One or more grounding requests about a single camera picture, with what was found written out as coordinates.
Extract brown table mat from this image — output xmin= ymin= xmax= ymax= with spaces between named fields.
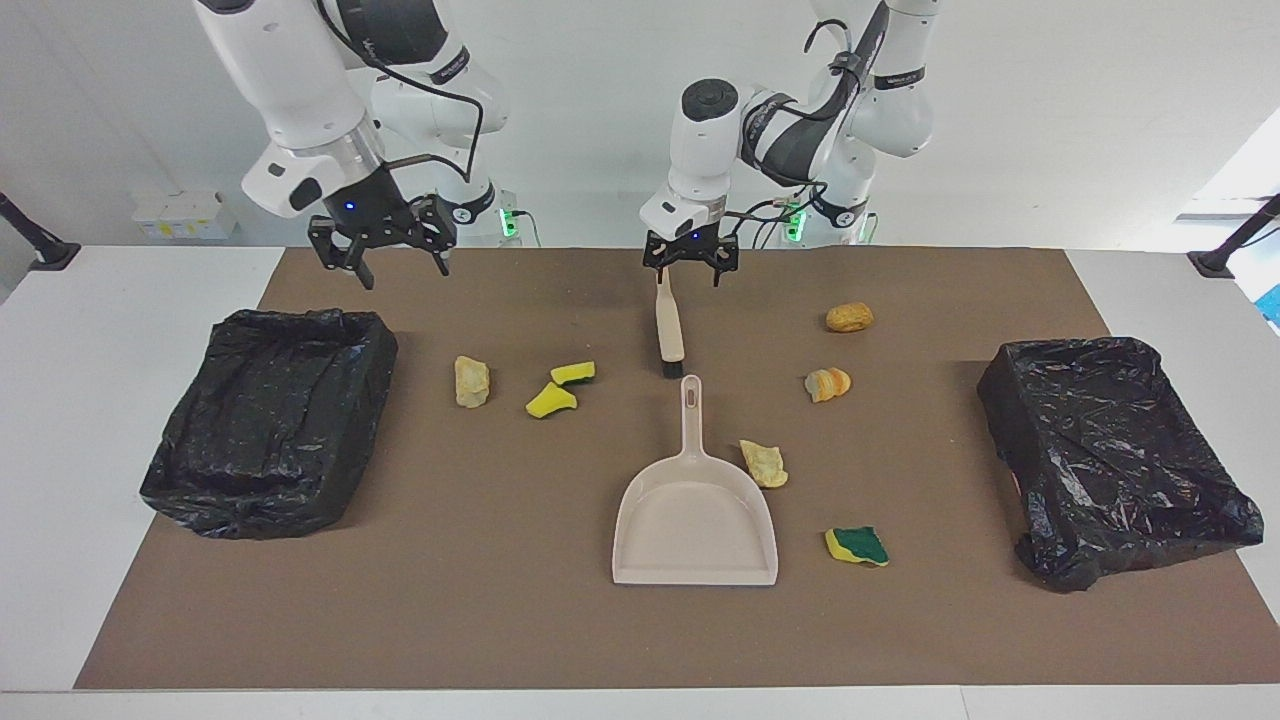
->
xmin=73 ymin=247 xmax=1280 ymax=691

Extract beige plastic dustpan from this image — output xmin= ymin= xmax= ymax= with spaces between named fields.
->
xmin=611 ymin=375 xmax=780 ymax=587

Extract pale cream foam chunk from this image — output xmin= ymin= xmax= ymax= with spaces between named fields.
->
xmin=454 ymin=355 xmax=492 ymax=409
xmin=739 ymin=439 xmax=790 ymax=490

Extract black camera stand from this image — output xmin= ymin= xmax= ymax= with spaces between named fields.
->
xmin=0 ymin=192 xmax=81 ymax=271
xmin=1188 ymin=195 xmax=1280 ymax=279

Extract green and yellow sponge piece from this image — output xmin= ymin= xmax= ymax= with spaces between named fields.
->
xmin=824 ymin=525 xmax=890 ymax=568

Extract white boxes by wall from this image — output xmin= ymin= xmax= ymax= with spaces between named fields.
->
xmin=132 ymin=190 xmax=239 ymax=241

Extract beige hand brush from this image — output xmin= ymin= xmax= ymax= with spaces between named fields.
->
xmin=654 ymin=268 xmax=687 ymax=380

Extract black bag lined bin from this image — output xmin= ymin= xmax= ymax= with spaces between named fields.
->
xmin=140 ymin=308 xmax=399 ymax=541
xmin=977 ymin=336 xmax=1265 ymax=593

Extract arm gripper cable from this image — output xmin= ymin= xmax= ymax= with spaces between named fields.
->
xmin=725 ymin=15 xmax=891 ymax=223
xmin=315 ymin=0 xmax=487 ymax=169

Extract orange striped bread piece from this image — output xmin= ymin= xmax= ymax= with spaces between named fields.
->
xmin=804 ymin=366 xmax=853 ymax=404

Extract right arm gripper cable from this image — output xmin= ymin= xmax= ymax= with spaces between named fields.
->
xmin=315 ymin=0 xmax=487 ymax=169

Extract left arm gripper cable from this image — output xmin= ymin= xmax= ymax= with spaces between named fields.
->
xmin=725 ymin=15 xmax=891 ymax=223

